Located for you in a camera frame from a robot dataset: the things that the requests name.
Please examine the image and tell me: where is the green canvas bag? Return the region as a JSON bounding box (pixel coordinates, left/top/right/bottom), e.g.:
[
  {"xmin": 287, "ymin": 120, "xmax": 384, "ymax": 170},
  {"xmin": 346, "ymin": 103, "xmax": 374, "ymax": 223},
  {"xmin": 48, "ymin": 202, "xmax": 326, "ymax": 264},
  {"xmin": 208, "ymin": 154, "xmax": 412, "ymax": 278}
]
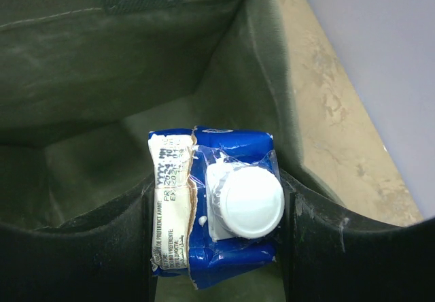
[{"xmin": 1, "ymin": 0, "xmax": 340, "ymax": 301}]

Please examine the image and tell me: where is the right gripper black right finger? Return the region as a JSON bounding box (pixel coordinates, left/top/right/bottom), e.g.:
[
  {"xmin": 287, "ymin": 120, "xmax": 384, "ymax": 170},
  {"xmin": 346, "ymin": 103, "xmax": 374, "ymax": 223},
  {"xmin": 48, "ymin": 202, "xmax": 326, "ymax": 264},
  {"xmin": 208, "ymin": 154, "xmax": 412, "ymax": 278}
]
[{"xmin": 279, "ymin": 171, "xmax": 434, "ymax": 301}]

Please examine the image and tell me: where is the blue yellow juice carton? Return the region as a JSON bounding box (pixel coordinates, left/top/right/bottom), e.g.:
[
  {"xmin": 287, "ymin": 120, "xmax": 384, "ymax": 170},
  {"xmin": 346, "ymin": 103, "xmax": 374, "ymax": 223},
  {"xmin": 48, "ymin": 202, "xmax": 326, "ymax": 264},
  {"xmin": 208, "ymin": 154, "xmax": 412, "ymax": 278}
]
[{"xmin": 148, "ymin": 127, "xmax": 285, "ymax": 289}]

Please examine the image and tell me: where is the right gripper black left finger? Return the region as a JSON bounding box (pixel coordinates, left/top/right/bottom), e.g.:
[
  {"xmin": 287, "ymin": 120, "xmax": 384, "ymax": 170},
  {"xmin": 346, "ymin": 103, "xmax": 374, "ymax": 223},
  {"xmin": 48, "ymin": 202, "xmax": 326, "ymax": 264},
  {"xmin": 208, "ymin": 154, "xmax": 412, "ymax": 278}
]
[{"xmin": 1, "ymin": 175, "xmax": 157, "ymax": 301}]

